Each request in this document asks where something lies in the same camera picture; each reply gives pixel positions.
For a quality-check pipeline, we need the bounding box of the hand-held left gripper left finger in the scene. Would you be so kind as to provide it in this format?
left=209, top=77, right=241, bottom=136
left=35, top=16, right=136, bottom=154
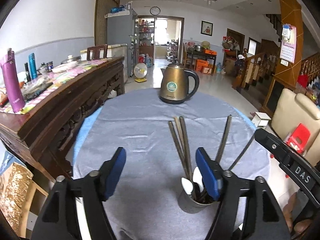
left=31, top=147, right=127, bottom=240

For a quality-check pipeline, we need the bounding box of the purple thermos bottle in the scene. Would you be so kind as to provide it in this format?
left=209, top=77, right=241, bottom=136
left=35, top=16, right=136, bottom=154
left=0, top=49, right=26, bottom=113

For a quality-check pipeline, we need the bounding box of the golden textured cushion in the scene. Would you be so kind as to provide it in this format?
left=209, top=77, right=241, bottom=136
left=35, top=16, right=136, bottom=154
left=0, top=162, right=34, bottom=230

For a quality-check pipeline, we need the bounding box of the white chest freezer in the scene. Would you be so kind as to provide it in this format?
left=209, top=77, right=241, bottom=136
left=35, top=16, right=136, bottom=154
left=80, top=44, right=128, bottom=60

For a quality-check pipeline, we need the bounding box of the light blue cloth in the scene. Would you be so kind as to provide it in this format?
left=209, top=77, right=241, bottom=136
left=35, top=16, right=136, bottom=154
left=74, top=105, right=257, bottom=160

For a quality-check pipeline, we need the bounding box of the brown curtain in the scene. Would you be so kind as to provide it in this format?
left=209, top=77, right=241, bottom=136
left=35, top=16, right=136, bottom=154
left=94, top=0, right=120, bottom=47

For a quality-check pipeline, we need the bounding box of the beige leather sofa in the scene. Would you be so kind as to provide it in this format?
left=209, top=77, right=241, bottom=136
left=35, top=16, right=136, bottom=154
left=271, top=88, right=320, bottom=167

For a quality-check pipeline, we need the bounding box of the wooden stair railing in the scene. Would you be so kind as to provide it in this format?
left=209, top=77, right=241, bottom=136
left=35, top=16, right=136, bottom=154
left=232, top=47, right=279, bottom=90

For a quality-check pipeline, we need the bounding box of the small white stool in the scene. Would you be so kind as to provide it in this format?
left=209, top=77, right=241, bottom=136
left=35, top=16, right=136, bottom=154
left=251, top=112, right=272, bottom=128

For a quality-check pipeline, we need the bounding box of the pink wall calendar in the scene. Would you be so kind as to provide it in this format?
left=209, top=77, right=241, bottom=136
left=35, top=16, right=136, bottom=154
left=279, top=24, right=297, bottom=67

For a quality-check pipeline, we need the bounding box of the wooden pillar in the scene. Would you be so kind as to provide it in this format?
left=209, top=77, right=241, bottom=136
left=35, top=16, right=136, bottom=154
left=272, top=0, right=304, bottom=80

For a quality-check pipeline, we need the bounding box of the orange cardboard box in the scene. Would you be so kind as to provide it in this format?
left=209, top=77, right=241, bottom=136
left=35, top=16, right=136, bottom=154
left=196, top=59, right=215, bottom=74

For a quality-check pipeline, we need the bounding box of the white plastic spoon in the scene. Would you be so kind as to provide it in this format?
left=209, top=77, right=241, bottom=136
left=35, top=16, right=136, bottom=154
left=192, top=166, right=204, bottom=193
left=181, top=177, right=194, bottom=195

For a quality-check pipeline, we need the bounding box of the dark wooden side table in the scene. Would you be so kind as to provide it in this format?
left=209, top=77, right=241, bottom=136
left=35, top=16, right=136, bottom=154
left=186, top=49, right=217, bottom=75

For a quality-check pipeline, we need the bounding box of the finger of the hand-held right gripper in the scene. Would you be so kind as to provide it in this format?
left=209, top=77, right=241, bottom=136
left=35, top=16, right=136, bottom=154
left=254, top=128, right=292, bottom=167

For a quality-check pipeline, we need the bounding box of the person's right hand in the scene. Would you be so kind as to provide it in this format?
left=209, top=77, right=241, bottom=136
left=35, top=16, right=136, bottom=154
left=284, top=195, right=317, bottom=234

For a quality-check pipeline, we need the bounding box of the dark metal utensil holder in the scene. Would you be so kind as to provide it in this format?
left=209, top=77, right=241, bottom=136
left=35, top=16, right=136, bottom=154
left=178, top=189, right=218, bottom=214

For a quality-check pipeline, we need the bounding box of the shelf with bottles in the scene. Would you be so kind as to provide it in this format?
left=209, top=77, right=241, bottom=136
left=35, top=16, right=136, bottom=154
left=138, top=19, right=154, bottom=55

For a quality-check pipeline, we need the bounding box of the small floor fan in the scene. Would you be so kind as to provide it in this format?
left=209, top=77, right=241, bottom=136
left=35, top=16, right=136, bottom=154
left=134, top=63, right=148, bottom=83

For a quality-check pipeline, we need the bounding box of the carved wooden sideboard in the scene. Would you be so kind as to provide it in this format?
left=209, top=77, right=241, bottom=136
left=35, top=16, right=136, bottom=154
left=0, top=56, right=125, bottom=180

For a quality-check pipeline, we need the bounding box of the red plastic child chair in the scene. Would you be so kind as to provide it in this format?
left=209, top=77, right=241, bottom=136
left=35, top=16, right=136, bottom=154
left=285, top=123, right=311, bottom=155

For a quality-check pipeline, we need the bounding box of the wooden dining chair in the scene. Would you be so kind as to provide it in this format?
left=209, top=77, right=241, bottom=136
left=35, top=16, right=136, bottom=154
left=87, top=44, right=108, bottom=61

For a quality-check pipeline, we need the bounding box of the grey refrigerator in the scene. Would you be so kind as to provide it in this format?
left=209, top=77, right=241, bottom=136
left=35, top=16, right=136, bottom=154
left=107, top=9, right=138, bottom=78

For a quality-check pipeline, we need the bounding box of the patterned pink mat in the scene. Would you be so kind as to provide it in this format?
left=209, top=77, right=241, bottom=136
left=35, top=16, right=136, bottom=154
left=0, top=59, right=113, bottom=114

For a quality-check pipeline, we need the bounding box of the metal pot with lid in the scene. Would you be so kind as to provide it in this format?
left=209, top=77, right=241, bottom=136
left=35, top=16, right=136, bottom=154
left=61, top=54, right=82, bottom=64

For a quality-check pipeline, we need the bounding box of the dark metal chopstick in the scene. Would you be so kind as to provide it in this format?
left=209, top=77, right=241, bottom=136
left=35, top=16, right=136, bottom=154
left=179, top=116, right=194, bottom=178
left=168, top=121, right=192, bottom=188
left=174, top=116, right=193, bottom=180
left=228, top=134, right=255, bottom=171
left=215, top=115, right=232, bottom=162

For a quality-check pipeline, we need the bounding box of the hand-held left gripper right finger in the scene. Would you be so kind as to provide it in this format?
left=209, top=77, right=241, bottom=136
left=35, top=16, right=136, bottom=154
left=195, top=147, right=292, bottom=240

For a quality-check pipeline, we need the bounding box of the framed flower picture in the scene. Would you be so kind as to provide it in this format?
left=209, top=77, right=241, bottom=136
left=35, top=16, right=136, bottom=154
left=201, top=21, right=213, bottom=36

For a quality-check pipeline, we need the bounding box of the bronze electric kettle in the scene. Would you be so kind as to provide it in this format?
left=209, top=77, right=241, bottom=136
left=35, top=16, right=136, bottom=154
left=159, top=60, right=200, bottom=105

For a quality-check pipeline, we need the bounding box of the blue thermos bottle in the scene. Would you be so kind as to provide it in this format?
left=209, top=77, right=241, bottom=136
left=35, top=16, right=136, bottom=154
left=28, top=53, right=38, bottom=80

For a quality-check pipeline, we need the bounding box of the grey tablecloth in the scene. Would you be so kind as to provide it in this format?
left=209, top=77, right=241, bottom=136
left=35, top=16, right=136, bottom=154
left=72, top=87, right=272, bottom=240

